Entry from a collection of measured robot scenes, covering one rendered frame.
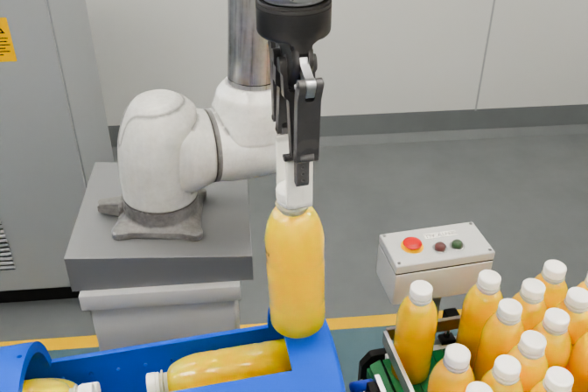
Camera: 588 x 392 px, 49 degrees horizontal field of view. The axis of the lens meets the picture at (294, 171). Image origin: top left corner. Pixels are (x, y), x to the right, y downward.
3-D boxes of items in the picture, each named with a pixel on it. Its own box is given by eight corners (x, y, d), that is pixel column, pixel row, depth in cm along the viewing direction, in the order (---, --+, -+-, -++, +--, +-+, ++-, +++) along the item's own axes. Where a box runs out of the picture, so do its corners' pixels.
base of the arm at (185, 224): (108, 190, 144) (105, 168, 141) (206, 192, 145) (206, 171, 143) (90, 240, 128) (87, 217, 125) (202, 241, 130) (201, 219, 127)
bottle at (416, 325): (421, 388, 119) (433, 317, 109) (386, 374, 122) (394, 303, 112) (433, 361, 124) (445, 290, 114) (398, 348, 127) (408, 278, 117)
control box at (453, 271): (375, 272, 132) (379, 233, 127) (465, 258, 136) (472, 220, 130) (392, 305, 124) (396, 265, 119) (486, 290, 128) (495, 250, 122)
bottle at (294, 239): (311, 291, 89) (308, 181, 79) (332, 325, 84) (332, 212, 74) (263, 306, 87) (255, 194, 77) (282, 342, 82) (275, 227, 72)
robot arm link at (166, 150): (115, 178, 138) (106, 83, 126) (198, 165, 144) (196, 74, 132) (128, 220, 125) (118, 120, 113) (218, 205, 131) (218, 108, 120)
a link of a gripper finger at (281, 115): (274, 52, 65) (271, 45, 66) (271, 136, 73) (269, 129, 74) (311, 49, 66) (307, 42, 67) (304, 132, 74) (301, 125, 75)
